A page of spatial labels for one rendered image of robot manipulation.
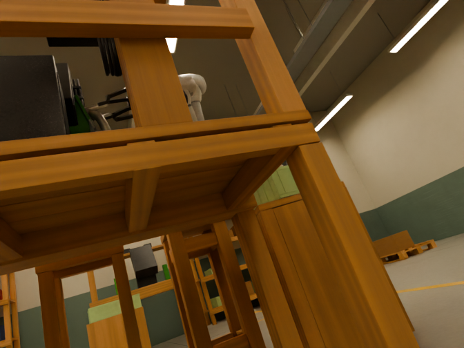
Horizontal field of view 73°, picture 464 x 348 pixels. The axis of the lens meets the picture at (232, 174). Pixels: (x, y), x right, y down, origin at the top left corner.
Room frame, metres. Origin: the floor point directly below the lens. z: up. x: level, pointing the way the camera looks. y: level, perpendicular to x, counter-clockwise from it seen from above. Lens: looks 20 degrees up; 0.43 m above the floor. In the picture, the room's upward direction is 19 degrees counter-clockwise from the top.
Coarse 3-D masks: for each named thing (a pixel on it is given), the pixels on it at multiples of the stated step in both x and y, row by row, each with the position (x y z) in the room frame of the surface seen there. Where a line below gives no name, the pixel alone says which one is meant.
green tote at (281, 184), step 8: (280, 168) 1.63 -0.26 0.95; (288, 168) 1.65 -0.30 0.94; (272, 176) 1.61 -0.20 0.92; (280, 176) 1.62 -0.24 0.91; (288, 176) 1.64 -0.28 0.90; (264, 184) 1.70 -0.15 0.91; (272, 184) 1.63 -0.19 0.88; (280, 184) 1.62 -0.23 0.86; (288, 184) 1.63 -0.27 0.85; (256, 192) 1.82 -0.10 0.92; (264, 192) 1.72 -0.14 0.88; (272, 192) 1.65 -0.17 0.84; (280, 192) 1.61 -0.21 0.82; (288, 192) 1.62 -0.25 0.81; (296, 192) 1.65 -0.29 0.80; (256, 200) 1.86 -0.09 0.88; (264, 200) 1.76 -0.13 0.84; (272, 200) 1.68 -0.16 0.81
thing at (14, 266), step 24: (120, 216) 1.16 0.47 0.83; (168, 216) 1.24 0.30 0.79; (192, 216) 1.28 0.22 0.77; (216, 216) 1.35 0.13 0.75; (24, 240) 1.03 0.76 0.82; (48, 240) 1.06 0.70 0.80; (72, 240) 1.09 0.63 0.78; (96, 240) 1.12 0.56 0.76; (120, 240) 1.20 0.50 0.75; (0, 264) 1.00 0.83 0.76; (24, 264) 1.07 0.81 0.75
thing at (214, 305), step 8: (232, 232) 6.54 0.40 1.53; (232, 240) 6.42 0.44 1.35; (192, 264) 6.49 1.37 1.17; (200, 272) 6.11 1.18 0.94; (208, 272) 6.39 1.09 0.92; (200, 280) 6.13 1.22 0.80; (208, 280) 6.11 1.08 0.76; (200, 288) 6.50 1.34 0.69; (248, 288) 6.54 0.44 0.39; (200, 296) 6.49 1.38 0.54; (208, 296) 6.11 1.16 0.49; (256, 296) 6.47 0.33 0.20; (208, 304) 6.09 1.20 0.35; (216, 304) 6.26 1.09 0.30; (216, 312) 6.10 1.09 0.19; (208, 320) 6.49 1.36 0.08
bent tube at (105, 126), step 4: (88, 112) 0.97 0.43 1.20; (92, 112) 0.95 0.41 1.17; (96, 112) 0.93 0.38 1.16; (92, 116) 0.95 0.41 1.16; (96, 116) 0.92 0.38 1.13; (100, 116) 0.92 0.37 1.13; (92, 120) 1.00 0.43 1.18; (96, 120) 0.93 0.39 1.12; (100, 120) 0.92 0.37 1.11; (104, 120) 0.92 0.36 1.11; (100, 124) 0.92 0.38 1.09; (104, 124) 0.92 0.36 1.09; (104, 128) 0.93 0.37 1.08; (108, 128) 0.93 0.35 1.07
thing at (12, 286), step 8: (0, 296) 4.78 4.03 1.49; (8, 296) 4.82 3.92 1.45; (16, 296) 5.22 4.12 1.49; (0, 304) 4.71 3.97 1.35; (8, 304) 4.79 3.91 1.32; (16, 304) 5.18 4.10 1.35; (8, 312) 4.78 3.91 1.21; (16, 312) 5.17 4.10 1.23; (8, 320) 4.78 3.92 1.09; (16, 320) 5.17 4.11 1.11; (0, 328) 4.76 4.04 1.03; (8, 328) 4.78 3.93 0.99; (16, 328) 5.16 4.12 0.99; (0, 336) 4.74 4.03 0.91; (8, 336) 4.77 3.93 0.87; (16, 336) 5.16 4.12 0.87; (0, 344) 4.70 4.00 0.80; (8, 344) 4.74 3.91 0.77; (16, 344) 5.16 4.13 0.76
